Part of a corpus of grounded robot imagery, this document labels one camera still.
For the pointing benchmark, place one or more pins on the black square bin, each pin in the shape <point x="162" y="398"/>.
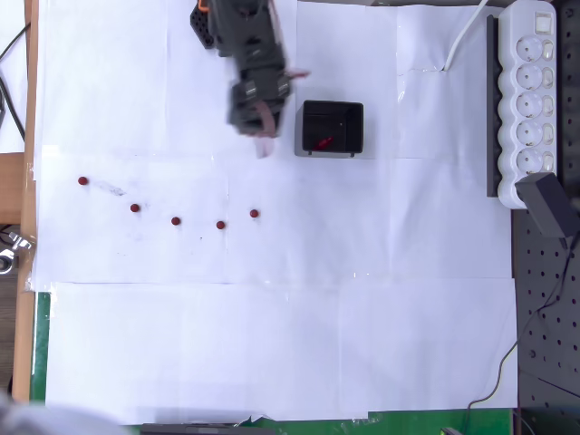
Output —
<point x="344" y="127"/>

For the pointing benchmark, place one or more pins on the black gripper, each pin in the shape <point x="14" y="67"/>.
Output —
<point x="248" y="114"/>

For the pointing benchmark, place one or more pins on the green mat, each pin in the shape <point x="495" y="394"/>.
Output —
<point x="41" y="344"/>

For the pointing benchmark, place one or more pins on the white paper table cover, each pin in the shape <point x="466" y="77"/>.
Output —
<point x="272" y="317"/>

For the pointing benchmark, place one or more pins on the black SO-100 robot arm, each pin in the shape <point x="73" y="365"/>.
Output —
<point x="240" y="27"/>

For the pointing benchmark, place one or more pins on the metal clamp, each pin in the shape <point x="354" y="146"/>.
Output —
<point x="16" y="240"/>

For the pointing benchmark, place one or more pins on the blurry grey white object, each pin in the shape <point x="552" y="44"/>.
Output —
<point x="45" y="419"/>

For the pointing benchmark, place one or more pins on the black pegboard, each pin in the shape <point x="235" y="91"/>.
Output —
<point x="544" y="281"/>

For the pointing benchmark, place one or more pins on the black power adapter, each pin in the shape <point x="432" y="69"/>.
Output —
<point x="544" y="204"/>

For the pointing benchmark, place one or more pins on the white power strip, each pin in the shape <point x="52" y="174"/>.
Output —
<point x="530" y="104"/>

